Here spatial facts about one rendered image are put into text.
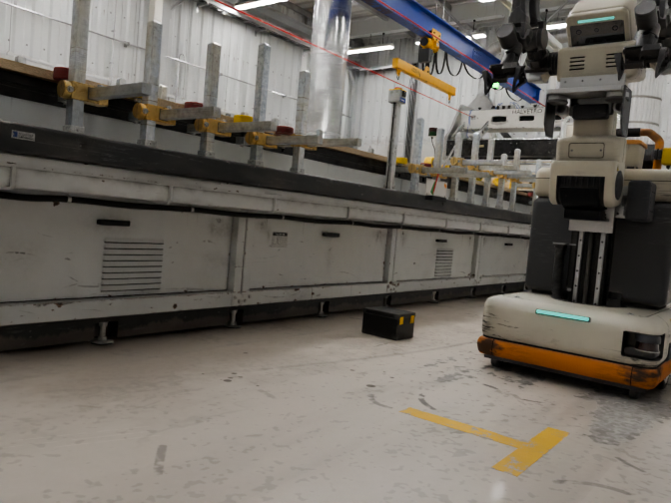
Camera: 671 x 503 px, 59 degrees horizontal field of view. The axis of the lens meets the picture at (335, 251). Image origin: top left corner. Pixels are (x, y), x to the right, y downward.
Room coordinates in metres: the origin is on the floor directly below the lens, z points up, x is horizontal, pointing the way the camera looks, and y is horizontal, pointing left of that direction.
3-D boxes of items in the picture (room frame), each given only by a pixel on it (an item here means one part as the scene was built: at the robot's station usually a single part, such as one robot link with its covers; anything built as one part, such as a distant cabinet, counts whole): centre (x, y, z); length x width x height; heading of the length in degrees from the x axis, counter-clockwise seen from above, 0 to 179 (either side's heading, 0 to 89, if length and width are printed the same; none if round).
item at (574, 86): (2.12, -0.84, 0.99); 0.28 x 0.16 x 0.22; 52
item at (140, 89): (1.74, 0.72, 0.82); 0.43 x 0.03 x 0.04; 53
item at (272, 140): (2.34, 0.27, 0.80); 0.43 x 0.03 x 0.04; 53
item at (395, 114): (3.14, -0.25, 0.93); 0.05 x 0.05 x 0.45; 53
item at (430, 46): (8.59, -1.08, 2.95); 0.34 x 0.26 x 0.49; 143
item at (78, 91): (1.77, 0.78, 0.82); 0.14 x 0.06 x 0.05; 143
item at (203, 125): (2.17, 0.48, 0.81); 0.14 x 0.06 x 0.05; 143
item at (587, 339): (2.35, -1.02, 0.16); 0.67 x 0.64 x 0.25; 142
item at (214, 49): (2.15, 0.49, 0.87); 0.04 x 0.04 x 0.48; 53
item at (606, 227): (2.18, -0.97, 0.68); 0.28 x 0.27 x 0.25; 52
